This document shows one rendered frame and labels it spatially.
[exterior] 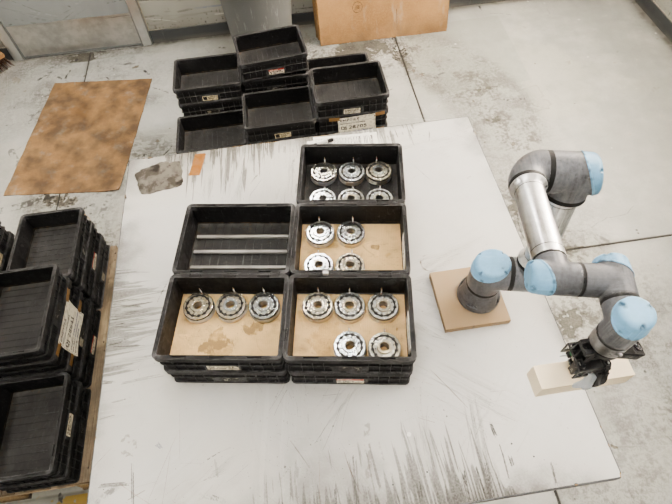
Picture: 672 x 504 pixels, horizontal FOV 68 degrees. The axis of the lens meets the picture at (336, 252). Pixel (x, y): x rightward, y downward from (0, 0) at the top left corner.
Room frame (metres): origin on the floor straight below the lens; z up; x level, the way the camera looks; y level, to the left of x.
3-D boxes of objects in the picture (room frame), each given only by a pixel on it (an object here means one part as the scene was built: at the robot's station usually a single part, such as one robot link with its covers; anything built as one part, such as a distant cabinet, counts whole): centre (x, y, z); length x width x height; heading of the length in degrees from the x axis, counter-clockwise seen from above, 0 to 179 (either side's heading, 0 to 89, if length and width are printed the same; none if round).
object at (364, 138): (1.62, -0.07, 0.70); 0.33 x 0.23 x 0.01; 95
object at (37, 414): (0.58, 1.28, 0.26); 0.40 x 0.30 x 0.23; 5
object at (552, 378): (0.40, -0.60, 1.07); 0.24 x 0.06 x 0.06; 95
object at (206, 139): (2.19, 0.67, 0.26); 0.40 x 0.30 x 0.23; 95
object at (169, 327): (0.72, 0.37, 0.87); 0.40 x 0.30 x 0.11; 85
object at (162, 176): (1.54, 0.77, 0.71); 0.22 x 0.19 x 0.01; 95
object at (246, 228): (1.02, 0.35, 0.87); 0.40 x 0.30 x 0.11; 85
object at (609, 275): (0.50, -0.58, 1.38); 0.11 x 0.11 x 0.08; 82
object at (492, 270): (0.82, -0.51, 0.89); 0.13 x 0.12 x 0.14; 82
